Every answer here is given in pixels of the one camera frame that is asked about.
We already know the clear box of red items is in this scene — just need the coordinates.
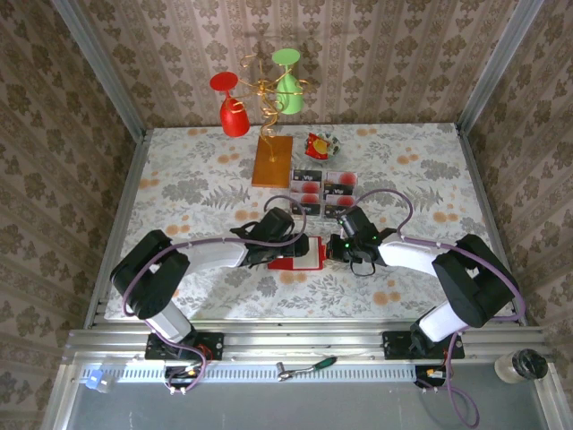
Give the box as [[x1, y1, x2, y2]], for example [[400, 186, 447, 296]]
[[289, 168, 360, 220]]

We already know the small glass bowl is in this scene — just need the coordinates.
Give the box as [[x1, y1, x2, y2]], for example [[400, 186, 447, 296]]
[[304, 131, 344, 163]]

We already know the red snack packet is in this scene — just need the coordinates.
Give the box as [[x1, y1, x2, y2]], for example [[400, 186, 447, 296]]
[[305, 133, 333, 160]]

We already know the red wine glass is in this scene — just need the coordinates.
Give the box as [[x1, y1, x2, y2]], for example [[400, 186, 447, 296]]
[[209, 71, 251, 138]]

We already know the green wine glass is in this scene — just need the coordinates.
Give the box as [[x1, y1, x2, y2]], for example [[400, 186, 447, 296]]
[[271, 47, 304, 116]]

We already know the clear jar black lid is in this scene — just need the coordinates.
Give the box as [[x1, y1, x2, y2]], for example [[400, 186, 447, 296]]
[[493, 348, 550, 384]]

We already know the blue white connector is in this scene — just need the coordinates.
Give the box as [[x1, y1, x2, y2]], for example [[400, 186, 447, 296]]
[[81, 366, 118, 395]]

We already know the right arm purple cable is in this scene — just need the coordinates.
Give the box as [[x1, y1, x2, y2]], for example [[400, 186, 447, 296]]
[[353, 187, 526, 427]]

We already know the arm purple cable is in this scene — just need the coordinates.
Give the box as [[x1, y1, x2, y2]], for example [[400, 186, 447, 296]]
[[353, 187, 526, 427], [122, 194, 308, 398]]

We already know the gold wire rack wooden base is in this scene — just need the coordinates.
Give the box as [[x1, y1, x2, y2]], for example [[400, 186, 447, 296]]
[[239, 54, 312, 190]]

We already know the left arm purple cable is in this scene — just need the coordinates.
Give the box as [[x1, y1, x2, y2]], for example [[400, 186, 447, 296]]
[[122, 194, 308, 398]]

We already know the long aluminium mounting rail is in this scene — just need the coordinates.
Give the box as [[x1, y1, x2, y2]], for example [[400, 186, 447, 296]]
[[62, 325, 559, 365]]

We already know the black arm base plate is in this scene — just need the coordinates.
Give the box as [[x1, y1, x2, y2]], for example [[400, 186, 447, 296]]
[[382, 330, 466, 361], [144, 332, 225, 362]]

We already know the ratchet wrench green handle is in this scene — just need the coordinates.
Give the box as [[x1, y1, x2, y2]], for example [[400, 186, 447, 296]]
[[276, 355, 339, 383]]

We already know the aluminium table side rail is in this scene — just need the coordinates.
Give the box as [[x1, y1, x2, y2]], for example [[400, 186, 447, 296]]
[[83, 129, 151, 331], [455, 124, 530, 326]]

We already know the slotted white cable duct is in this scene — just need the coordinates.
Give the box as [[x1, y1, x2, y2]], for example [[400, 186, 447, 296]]
[[120, 363, 417, 383]]

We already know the black power connector with wires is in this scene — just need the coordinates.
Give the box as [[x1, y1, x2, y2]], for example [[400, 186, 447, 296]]
[[164, 365, 202, 390], [415, 365, 453, 390]]

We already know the aluminium frame post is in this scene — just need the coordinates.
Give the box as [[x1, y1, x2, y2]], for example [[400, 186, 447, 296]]
[[49, 0, 148, 138], [455, 0, 548, 135]]

